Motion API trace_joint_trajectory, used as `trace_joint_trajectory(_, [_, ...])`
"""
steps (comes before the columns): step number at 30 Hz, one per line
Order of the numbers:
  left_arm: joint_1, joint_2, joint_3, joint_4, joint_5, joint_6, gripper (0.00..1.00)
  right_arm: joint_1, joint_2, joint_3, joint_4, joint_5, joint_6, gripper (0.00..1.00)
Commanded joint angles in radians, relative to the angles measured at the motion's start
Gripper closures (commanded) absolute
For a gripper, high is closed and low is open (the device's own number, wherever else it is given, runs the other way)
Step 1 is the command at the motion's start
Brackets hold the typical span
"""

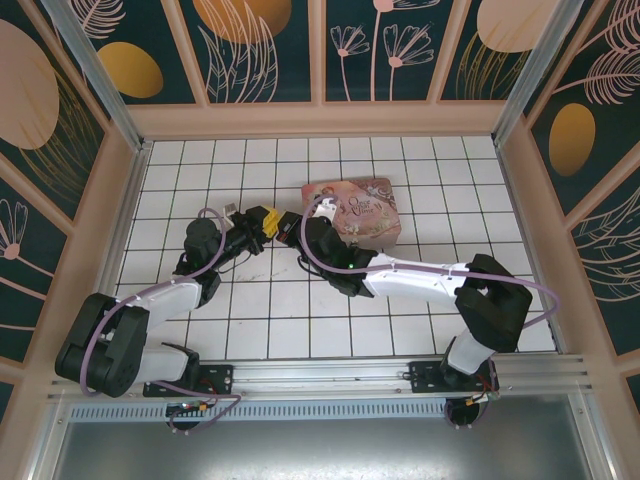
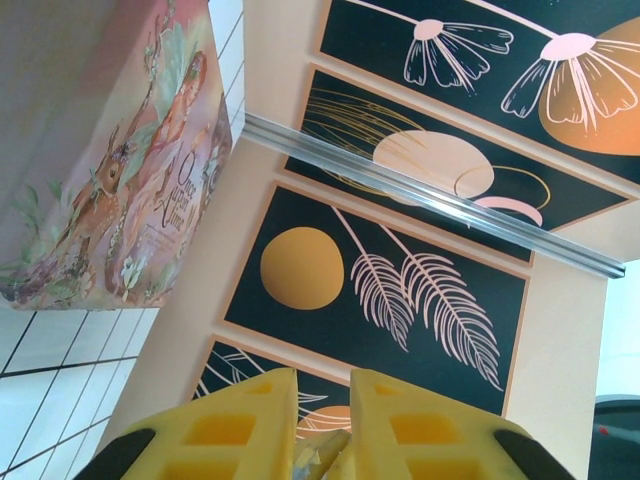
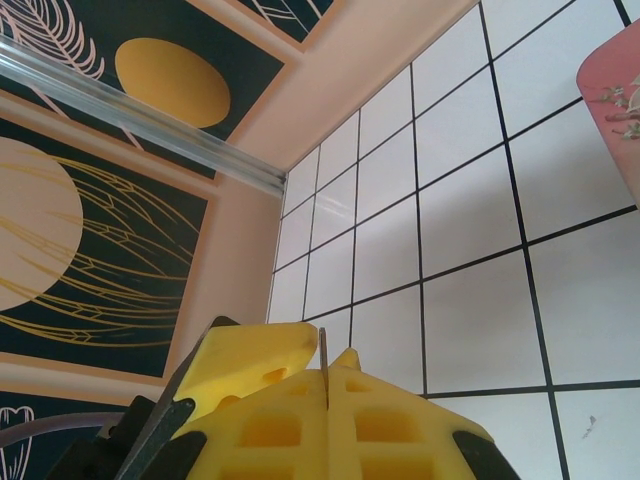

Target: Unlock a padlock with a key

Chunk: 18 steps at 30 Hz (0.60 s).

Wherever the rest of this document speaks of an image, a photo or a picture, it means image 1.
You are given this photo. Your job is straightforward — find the pink illustrated tin box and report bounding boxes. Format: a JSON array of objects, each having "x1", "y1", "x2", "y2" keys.
[{"x1": 299, "y1": 176, "x2": 402, "y2": 249}]

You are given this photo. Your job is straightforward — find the grey metal sheet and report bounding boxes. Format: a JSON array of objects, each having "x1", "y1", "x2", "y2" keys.
[{"x1": 28, "y1": 418, "x2": 617, "y2": 480}]

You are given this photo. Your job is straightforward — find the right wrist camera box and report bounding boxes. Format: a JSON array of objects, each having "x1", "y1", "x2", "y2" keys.
[{"x1": 310, "y1": 196, "x2": 340, "y2": 220}]

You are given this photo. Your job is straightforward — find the aluminium mounting rail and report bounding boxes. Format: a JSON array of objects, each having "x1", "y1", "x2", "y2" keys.
[{"x1": 47, "y1": 353, "x2": 594, "y2": 403}]

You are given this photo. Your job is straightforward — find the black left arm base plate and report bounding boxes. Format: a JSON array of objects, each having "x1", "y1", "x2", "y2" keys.
[{"x1": 143, "y1": 363, "x2": 236, "y2": 399}]

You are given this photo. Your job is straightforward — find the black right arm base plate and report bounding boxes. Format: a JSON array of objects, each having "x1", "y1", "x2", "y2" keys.
[{"x1": 408, "y1": 359, "x2": 501, "y2": 397}]

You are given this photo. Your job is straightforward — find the slotted grey cable duct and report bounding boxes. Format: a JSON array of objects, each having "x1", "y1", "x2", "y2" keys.
[{"x1": 67, "y1": 401, "x2": 589, "y2": 422}]

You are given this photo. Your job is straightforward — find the aluminium frame post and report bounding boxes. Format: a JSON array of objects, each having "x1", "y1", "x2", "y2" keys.
[
  {"x1": 491, "y1": 0, "x2": 594, "y2": 147},
  {"x1": 39, "y1": 0, "x2": 154, "y2": 157}
]

